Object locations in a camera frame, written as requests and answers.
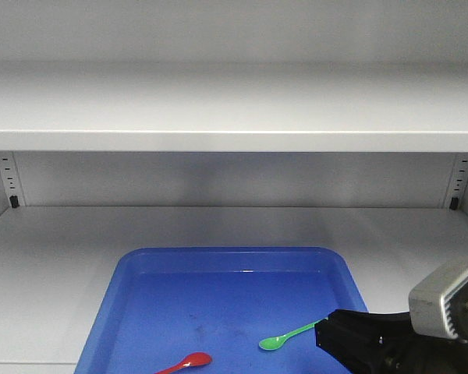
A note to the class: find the blue plastic tray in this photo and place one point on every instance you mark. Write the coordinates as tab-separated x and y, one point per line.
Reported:
163	304

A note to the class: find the red plastic spoon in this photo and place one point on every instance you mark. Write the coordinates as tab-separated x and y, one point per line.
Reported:
192	360

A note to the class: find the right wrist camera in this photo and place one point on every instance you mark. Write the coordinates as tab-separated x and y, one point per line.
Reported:
438	305

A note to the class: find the green plastic spoon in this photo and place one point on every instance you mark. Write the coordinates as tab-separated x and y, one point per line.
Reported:
276	342

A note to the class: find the upper cabinet shelf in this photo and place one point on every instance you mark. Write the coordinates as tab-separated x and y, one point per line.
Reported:
233	107

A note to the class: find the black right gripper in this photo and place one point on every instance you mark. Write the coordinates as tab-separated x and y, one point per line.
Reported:
366	342

